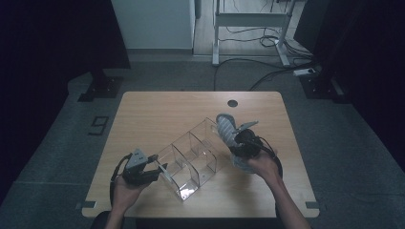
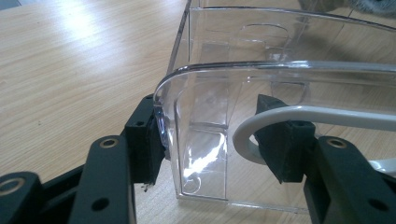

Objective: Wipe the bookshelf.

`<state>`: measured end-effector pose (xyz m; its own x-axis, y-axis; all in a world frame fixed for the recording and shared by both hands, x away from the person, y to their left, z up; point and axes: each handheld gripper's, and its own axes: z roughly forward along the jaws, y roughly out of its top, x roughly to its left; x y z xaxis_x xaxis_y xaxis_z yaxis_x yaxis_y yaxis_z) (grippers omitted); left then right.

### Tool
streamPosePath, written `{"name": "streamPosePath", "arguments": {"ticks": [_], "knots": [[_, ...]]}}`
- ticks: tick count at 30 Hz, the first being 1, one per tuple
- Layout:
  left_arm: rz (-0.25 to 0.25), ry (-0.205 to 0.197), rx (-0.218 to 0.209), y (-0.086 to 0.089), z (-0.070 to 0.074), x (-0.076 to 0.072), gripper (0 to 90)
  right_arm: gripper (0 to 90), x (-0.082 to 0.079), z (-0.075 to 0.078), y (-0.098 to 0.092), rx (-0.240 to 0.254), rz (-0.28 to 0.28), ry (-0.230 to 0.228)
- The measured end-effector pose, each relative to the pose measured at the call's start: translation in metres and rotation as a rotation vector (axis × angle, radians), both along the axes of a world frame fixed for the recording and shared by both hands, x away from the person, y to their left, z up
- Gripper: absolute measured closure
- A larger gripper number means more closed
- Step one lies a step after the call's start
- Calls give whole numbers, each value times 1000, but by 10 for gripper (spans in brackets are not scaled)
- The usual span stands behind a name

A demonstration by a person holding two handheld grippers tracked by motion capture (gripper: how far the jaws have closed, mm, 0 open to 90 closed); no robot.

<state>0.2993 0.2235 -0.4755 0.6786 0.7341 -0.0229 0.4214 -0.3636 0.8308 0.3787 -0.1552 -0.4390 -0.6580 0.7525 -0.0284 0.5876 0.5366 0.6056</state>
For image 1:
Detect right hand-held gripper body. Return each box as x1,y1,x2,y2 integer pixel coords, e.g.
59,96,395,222
230,119,266,158

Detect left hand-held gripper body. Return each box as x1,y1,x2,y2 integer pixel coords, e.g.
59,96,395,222
122,147,151,186

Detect grey striped cloth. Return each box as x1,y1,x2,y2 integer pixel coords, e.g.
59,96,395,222
215,113,256,175

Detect clear acrylic divided organizer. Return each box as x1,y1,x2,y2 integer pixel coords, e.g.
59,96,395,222
154,117,233,202

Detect person's left hand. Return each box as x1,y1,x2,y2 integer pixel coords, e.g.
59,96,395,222
112,177,151,211

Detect person's right hand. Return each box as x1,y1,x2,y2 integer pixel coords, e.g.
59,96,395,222
246,149,282,185

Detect person's dark clothed leg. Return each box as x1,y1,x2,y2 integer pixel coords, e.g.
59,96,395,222
90,211,113,229

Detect black stand base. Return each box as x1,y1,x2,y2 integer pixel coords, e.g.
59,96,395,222
299,71,352,104
77,68,124,103

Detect white power strip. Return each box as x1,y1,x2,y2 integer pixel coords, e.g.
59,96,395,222
292,67,317,77

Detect white cabinet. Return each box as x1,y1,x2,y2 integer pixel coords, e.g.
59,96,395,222
110,0,196,51

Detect black curtain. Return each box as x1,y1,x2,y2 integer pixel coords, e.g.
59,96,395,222
0,0,132,204
292,0,405,175

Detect right hand-held gripper black cable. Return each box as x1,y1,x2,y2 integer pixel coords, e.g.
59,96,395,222
257,136,284,179

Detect black floor cable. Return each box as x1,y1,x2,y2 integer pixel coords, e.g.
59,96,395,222
248,65,319,93
213,57,316,93

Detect tangle of black cables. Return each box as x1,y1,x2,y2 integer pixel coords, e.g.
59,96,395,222
218,0,314,60

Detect white metal desk frame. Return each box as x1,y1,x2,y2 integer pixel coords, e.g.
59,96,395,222
212,0,297,67

